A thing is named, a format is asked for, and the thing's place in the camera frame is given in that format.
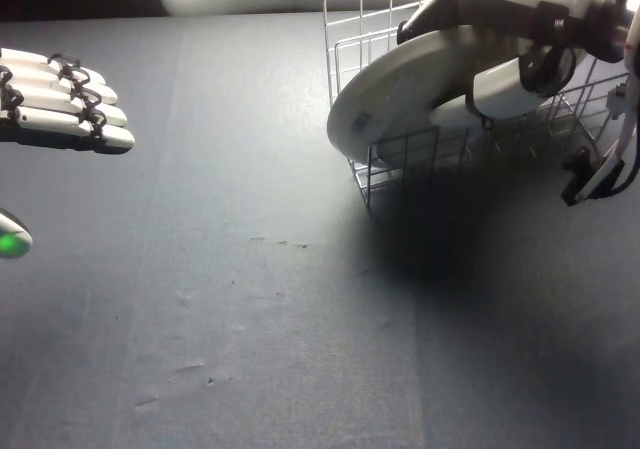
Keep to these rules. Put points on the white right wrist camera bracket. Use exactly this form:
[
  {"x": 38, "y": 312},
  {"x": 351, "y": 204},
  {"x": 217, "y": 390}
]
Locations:
[{"x": 607, "y": 166}]

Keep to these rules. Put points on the grey tablecloth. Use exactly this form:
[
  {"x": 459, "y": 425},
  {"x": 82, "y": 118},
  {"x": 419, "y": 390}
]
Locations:
[{"x": 250, "y": 344}]

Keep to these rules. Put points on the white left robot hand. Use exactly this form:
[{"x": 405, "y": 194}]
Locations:
[{"x": 40, "y": 94}]

